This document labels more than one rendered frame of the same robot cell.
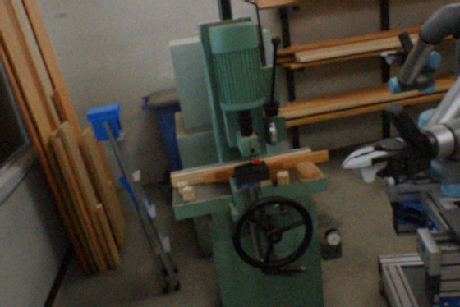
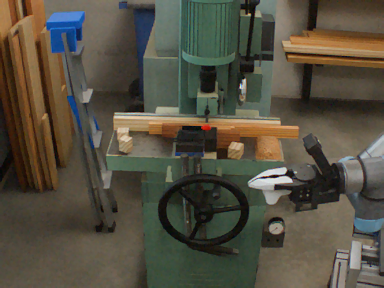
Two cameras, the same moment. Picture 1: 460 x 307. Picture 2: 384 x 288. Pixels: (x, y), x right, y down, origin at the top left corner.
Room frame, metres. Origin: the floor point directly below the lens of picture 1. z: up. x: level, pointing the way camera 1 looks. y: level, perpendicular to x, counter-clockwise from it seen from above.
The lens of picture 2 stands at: (-0.21, -0.22, 1.88)
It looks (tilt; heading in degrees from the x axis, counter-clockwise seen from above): 30 degrees down; 7
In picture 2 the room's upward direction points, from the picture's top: 1 degrees clockwise
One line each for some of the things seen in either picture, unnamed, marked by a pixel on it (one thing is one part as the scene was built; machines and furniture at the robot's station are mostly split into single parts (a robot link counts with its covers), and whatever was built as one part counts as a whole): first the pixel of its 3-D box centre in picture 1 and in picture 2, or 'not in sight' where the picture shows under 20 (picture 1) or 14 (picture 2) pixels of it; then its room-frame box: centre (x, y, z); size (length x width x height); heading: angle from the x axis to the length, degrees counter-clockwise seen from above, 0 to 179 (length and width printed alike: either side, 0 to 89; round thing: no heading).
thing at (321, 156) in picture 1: (266, 167); (224, 129); (1.53, -0.13, 0.92); 0.54 x 0.02 x 0.04; 95
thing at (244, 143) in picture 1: (248, 144); (208, 99); (1.55, -0.07, 1.03); 0.14 x 0.07 x 0.09; 5
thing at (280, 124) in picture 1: (275, 128); (249, 84); (1.73, -0.21, 1.02); 0.09 x 0.07 x 0.12; 95
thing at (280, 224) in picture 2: (333, 238); (276, 227); (1.34, -0.34, 0.65); 0.06 x 0.04 x 0.08; 95
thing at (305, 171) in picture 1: (306, 167); (267, 144); (1.46, -0.28, 0.92); 0.14 x 0.09 x 0.04; 5
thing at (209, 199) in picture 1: (249, 192); (195, 157); (1.42, -0.04, 0.87); 0.61 x 0.30 x 0.06; 95
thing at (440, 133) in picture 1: (432, 142); (347, 176); (0.82, -0.45, 1.22); 0.08 x 0.05 x 0.08; 14
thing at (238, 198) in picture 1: (251, 191); (194, 159); (1.33, -0.05, 0.92); 0.15 x 0.13 x 0.09; 95
